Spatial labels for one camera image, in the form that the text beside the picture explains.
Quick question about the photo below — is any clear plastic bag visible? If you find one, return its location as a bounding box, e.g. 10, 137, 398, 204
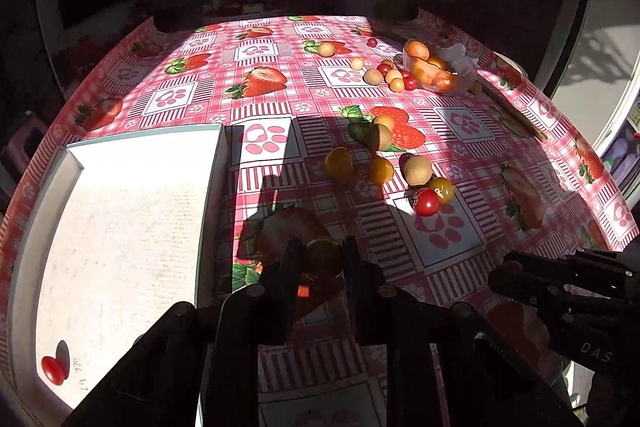
440, 44, 477, 78

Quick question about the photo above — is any strawberry print pink tablecloth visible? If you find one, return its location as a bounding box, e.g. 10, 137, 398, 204
0, 13, 632, 427

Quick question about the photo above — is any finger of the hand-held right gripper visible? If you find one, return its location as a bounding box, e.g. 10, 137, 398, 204
502, 248, 640, 298
487, 269, 577, 324

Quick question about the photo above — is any wooden stick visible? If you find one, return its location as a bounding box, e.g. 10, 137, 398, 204
474, 77, 550, 142

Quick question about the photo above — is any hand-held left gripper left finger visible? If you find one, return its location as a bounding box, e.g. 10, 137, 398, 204
64, 238, 305, 427

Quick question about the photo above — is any white rectangular tray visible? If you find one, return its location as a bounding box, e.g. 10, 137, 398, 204
7, 124, 230, 414

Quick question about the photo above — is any clear glass bowl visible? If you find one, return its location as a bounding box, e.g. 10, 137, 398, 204
402, 38, 480, 96

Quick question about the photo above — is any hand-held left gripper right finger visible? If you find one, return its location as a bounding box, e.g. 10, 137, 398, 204
343, 236, 584, 427

